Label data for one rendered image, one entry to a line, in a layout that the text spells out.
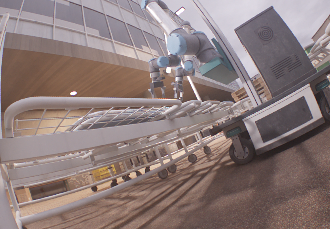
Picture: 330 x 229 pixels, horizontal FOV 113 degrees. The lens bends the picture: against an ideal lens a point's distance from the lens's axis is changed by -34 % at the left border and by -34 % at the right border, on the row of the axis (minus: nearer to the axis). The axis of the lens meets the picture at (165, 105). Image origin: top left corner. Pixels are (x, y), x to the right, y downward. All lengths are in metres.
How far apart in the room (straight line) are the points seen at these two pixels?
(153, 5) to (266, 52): 0.94
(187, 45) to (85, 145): 0.84
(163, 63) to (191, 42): 0.34
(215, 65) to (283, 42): 0.48
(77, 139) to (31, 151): 0.15
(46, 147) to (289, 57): 1.22
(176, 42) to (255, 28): 0.54
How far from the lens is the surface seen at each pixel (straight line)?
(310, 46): 7.08
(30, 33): 5.42
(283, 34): 1.18
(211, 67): 1.12
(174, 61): 1.44
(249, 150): 1.15
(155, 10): 1.42
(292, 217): 0.51
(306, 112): 1.04
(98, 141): 0.56
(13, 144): 0.49
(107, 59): 5.42
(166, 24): 1.26
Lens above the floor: 0.31
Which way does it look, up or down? 14 degrees up
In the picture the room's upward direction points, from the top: 22 degrees counter-clockwise
